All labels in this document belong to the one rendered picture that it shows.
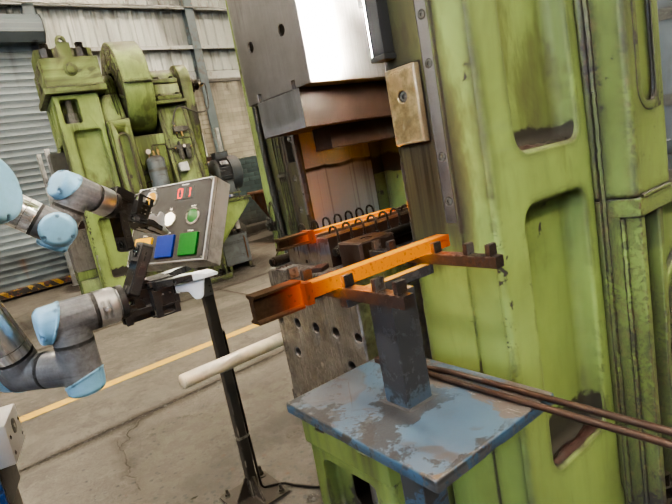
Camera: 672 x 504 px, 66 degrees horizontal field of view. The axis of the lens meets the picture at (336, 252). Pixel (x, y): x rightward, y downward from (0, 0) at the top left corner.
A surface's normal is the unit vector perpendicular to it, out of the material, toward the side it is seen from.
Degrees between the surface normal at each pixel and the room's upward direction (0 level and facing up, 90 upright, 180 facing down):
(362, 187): 90
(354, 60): 90
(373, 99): 90
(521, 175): 90
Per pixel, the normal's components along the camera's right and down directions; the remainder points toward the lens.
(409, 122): -0.76, 0.25
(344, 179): 0.62, 0.03
